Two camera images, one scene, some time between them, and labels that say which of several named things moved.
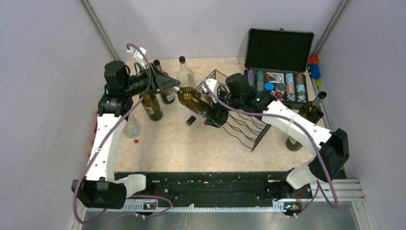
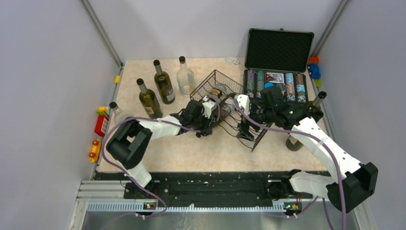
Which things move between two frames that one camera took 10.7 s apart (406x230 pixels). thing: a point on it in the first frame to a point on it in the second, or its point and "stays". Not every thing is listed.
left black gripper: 170,82 to 207,129
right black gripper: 211,111 to 243,127
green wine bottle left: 151,106 stays
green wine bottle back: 167,95 stays
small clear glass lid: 231,60 stays
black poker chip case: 276,61 stays
